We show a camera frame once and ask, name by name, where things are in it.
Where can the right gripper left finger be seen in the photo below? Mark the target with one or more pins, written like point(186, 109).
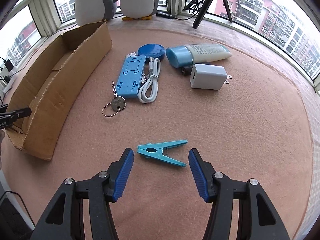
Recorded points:
point(63, 217)

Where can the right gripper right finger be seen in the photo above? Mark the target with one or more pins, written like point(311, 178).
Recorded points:
point(258, 218)

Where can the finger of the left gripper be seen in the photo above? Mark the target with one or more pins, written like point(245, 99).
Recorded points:
point(15, 115)

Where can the silver key with ring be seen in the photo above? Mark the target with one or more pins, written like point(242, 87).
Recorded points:
point(117, 104)

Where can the teal plastic clothespin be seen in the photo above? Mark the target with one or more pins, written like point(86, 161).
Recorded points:
point(156, 151)

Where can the blue plastic phone stand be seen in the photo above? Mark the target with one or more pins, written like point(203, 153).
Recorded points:
point(130, 76)

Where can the white USB wall charger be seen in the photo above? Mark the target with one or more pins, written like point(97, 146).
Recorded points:
point(207, 76)

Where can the round blue disc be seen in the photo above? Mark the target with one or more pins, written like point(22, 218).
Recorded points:
point(152, 51)

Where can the white tube with blue cap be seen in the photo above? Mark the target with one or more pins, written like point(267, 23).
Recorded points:
point(187, 55)

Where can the white power strip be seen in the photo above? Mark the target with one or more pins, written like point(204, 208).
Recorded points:
point(7, 78)

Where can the brown cardboard box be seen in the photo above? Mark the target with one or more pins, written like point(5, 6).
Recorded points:
point(52, 84)

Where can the black power adapter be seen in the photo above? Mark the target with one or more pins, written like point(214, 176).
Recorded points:
point(8, 64)

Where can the large plush penguin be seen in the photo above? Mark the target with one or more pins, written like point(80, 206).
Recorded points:
point(89, 11)

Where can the pink felt mat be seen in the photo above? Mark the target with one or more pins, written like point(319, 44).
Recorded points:
point(256, 126)

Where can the black cable remote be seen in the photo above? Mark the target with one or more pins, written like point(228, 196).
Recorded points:
point(165, 15)

